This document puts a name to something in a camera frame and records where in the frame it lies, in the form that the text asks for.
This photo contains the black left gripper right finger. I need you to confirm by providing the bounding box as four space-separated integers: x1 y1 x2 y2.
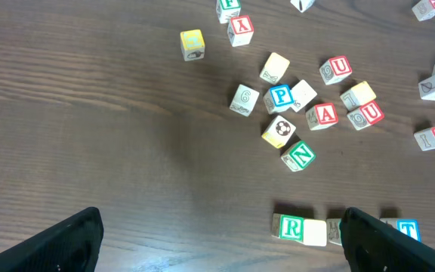
339 207 435 272

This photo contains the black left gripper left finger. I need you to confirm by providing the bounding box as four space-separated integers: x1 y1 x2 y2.
0 207 103 272

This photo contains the blue T block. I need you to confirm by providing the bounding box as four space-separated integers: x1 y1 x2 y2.
380 218 421 242

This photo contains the yellow O block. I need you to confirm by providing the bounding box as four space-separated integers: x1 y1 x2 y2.
303 218 328 246

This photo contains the green R block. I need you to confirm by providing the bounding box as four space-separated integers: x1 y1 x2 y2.
271 213 304 243

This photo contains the green B block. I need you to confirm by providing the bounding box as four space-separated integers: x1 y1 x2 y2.
326 218 342 246

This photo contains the green N block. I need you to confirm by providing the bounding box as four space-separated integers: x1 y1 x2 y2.
281 141 316 172

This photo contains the red U block lower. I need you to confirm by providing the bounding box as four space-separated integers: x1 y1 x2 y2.
347 100 384 131

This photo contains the red u block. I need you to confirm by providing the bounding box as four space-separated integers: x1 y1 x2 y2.
319 55 353 85
347 100 384 131

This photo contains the red A block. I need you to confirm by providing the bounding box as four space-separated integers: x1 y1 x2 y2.
306 103 338 131

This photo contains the soccer ball block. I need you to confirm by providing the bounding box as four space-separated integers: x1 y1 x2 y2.
261 115 296 149

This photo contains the plain white green-edged block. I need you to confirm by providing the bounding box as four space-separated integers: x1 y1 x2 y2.
291 79 317 113

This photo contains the blue P block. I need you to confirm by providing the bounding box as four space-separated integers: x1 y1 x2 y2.
264 85 294 114

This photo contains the red U block upper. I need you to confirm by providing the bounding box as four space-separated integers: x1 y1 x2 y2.
319 55 353 85

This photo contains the plain number 6 block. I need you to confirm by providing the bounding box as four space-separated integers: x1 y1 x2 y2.
230 85 260 116

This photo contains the red M block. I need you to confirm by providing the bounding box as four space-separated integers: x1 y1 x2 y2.
412 0 435 21

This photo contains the blue X block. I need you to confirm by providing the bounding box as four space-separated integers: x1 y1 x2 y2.
290 0 316 13

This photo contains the red X block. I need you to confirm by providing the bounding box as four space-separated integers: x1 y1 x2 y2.
227 15 255 47

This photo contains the green F block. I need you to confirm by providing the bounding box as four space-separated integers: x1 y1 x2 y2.
216 0 241 24

